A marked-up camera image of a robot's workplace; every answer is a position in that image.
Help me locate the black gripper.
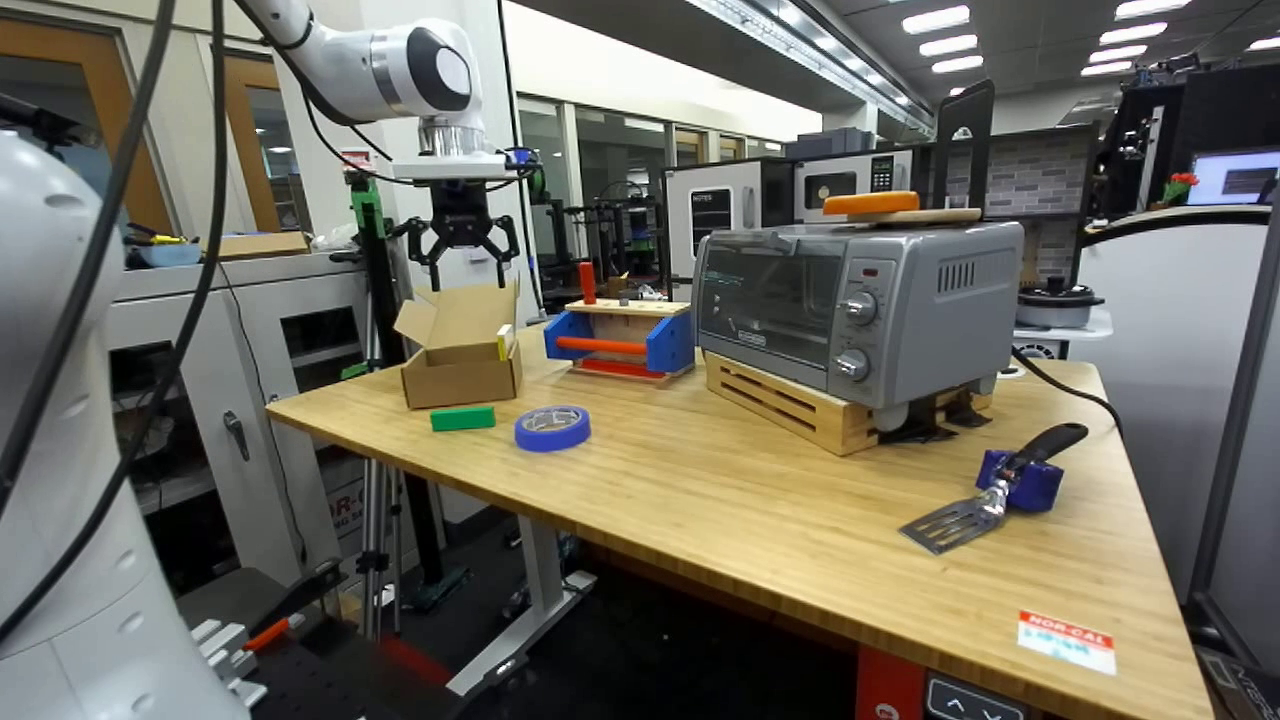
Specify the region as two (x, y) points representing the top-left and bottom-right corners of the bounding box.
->
(405, 181), (521, 294)

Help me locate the white yellow small book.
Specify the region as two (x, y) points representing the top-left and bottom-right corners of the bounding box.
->
(495, 325), (518, 360)

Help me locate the blue masking tape roll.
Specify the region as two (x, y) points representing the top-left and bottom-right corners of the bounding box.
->
(513, 406), (592, 453)

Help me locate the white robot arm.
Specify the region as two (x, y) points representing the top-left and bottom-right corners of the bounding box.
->
(0, 0), (506, 720)

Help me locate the open cardboard box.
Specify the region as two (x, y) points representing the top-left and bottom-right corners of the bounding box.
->
(395, 290), (524, 411)

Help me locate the green block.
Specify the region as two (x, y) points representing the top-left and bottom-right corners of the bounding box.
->
(430, 406), (495, 432)

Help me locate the blue orange wooden toy bench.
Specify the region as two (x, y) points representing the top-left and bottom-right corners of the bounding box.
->
(545, 262), (695, 386)

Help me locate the wooden slatted crate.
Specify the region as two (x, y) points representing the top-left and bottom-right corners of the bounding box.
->
(701, 354), (991, 456)

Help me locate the orange item on oven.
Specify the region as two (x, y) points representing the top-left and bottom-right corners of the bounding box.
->
(820, 192), (921, 220)

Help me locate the silver toaster oven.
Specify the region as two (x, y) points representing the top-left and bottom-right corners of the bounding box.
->
(691, 220), (1026, 411)

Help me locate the black bookend stand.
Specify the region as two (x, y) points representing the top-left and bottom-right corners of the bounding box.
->
(930, 84), (996, 210)

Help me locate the red white warning sticker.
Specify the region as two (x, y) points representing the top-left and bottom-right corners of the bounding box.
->
(1016, 614), (1118, 675)

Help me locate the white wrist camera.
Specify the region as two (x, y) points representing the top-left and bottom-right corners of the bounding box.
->
(392, 158), (537, 186)

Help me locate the blue handled scraper tool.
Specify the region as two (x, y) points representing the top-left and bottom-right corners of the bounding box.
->
(903, 425), (1090, 555)

